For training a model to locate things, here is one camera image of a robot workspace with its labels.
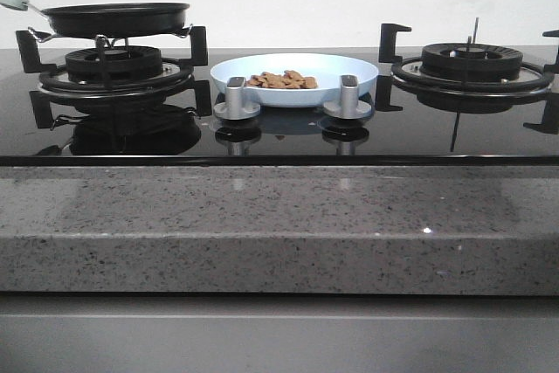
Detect brown meat pieces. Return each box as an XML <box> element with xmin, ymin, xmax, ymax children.
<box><xmin>245</xmin><ymin>70</ymin><xmax>318</xmax><ymax>89</ymax></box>

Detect light blue plate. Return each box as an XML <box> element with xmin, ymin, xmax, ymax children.
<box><xmin>210</xmin><ymin>53</ymin><xmax>379</xmax><ymax>107</ymax></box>

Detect black frying pan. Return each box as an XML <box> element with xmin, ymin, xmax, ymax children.
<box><xmin>0</xmin><ymin>0</ymin><xmax>191</xmax><ymax>39</ymax></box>

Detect left silver stove knob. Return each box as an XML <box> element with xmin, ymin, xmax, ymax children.
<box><xmin>213</xmin><ymin>77</ymin><xmax>261</xmax><ymax>121</ymax></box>

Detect silver stove knob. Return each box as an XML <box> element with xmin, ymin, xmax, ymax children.
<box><xmin>213</xmin><ymin>77</ymin><xmax>261</xmax><ymax>121</ymax></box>
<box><xmin>322</xmin><ymin>74</ymin><xmax>372</xmax><ymax>120</ymax></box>

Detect right silver stove knob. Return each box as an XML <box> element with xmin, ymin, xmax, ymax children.
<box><xmin>322</xmin><ymin>74</ymin><xmax>372</xmax><ymax>120</ymax></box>

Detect black glass cooktop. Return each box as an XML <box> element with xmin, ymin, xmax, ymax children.
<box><xmin>1</xmin><ymin>49</ymin><xmax>558</xmax><ymax>166</ymax></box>

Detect right black pan support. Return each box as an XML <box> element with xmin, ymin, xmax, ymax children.
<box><xmin>374</xmin><ymin>17</ymin><xmax>559</xmax><ymax>135</ymax></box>

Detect black pan support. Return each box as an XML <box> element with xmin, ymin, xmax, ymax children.
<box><xmin>16</xmin><ymin>26</ymin><xmax>208</xmax><ymax>114</ymax></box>
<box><xmin>374</xmin><ymin>17</ymin><xmax>559</xmax><ymax>135</ymax></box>

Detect left black gas burner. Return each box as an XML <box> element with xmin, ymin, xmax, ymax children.
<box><xmin>66</xmin><ymin>45</ymin><xmax>163</xmax><ymax>84</ymax></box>

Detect black gas burner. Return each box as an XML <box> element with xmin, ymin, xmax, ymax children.
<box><xmin>66</xmin><ymin>45</ymin><xmax>163</xmax><ymax>84</ymax></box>
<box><xmin>420</xmin><ymin>43</ymin><xmax>523</xmax><ymax>82</ymax></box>

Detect right black gas burner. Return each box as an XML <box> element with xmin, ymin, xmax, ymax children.
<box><xmin>420</xmin><ymin>43</ymin><xmax>523</xmax><ymax>82</ymax></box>

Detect left black pan support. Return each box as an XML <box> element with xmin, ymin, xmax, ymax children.
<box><xmin>16</xmin><ymin>26</ymin><xmax>208</xmax><ymax>114</ymax></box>

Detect grey cabinet front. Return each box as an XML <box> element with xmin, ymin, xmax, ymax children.
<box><xmin>1</xmin><ymin>294</ymin><xmax>558</xmax><ymax>372</ymax></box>

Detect wire pan reducer ring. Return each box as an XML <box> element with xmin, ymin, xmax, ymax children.
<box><xmin>27</xmin><ymin>24</ymin><xmax>194</xmax><ymax>50</ymax></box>

